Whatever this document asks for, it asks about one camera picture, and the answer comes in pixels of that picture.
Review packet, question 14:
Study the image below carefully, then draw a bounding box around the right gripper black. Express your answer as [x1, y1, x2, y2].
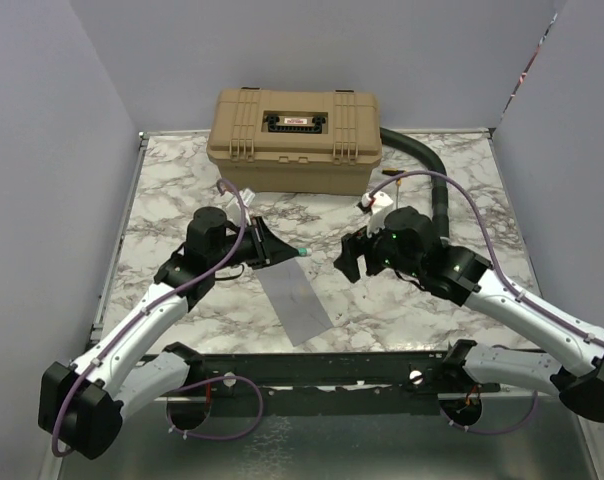
[334, 211, 422, 281]

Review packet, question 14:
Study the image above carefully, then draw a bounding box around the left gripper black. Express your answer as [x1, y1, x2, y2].
[211, 216, 299, 271]

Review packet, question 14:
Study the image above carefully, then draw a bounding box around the grey envelope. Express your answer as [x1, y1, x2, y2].
[257, 259, 333, 346]

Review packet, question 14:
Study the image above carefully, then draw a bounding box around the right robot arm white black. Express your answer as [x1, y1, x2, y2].
[334, 207, 604, 423]

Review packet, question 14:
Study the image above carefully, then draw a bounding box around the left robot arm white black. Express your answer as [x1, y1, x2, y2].
[38, 207, 300, 459]

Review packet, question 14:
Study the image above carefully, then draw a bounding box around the tan plastic tool case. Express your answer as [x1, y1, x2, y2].
[207, 87, 382, 196]

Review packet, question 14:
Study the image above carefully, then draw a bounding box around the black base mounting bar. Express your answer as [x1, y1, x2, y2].
[144, 341, 521, 417]

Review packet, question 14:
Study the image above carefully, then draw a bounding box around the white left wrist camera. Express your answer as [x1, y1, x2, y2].
[229, 188, 255, 209]

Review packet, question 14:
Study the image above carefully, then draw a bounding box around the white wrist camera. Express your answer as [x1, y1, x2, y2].
[229, 188, 255, 209]
[357, 191, 396, 237]

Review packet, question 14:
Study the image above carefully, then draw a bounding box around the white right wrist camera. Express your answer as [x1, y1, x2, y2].
[357, 191, 396, 237]

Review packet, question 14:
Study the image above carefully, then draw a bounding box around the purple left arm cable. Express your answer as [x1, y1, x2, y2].
[51, 178, 266, 457]

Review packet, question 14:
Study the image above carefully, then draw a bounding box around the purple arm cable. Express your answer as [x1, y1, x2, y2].
[361, 170, 604, 435]
[51, 178, 266, 457]

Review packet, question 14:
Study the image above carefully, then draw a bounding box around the yellow black T-handle hex key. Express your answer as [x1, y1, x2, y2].
[381, 168, 405, 210]

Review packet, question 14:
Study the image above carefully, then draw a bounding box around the black corrugated hose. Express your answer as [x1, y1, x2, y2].
[379, 127, 456, 241]

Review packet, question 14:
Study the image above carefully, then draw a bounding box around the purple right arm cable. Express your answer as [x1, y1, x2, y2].
[361, 170, 604, 435]

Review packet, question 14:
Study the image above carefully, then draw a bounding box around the aluminium frame rail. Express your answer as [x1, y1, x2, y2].
[87, 132, 150, 346]

